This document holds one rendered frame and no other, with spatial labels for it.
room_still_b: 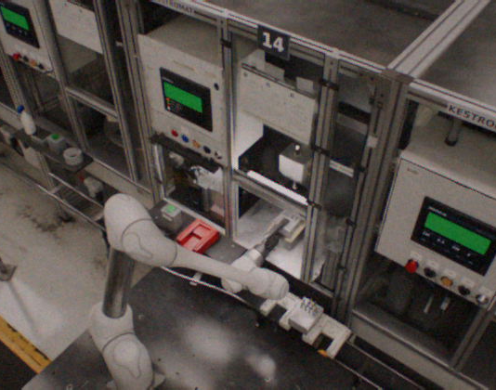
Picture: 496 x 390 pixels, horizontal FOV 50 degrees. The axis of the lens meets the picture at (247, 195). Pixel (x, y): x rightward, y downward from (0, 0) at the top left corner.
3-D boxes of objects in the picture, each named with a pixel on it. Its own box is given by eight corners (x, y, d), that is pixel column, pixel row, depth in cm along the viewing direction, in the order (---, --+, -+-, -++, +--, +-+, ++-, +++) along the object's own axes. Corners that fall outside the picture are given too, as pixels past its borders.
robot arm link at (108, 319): (99, 365, 222) (80, 326, 235) (135, 352, 232) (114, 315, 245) (121, 225, 179) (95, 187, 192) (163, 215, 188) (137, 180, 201)
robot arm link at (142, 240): (184, 249, 186) (165, 225, 194) (148, 239, 172) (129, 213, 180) (161, 277, 188) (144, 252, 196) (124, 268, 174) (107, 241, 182)
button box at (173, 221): (163, 226, 259) (160, 209, 250) (174, 216, 263) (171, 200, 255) (175, 233, 255) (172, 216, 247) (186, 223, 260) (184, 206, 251)
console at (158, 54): (148, 132, 237) (132, 37, 204) (190, 101, 253) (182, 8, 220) (221, 171, 219) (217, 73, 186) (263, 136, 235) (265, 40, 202)
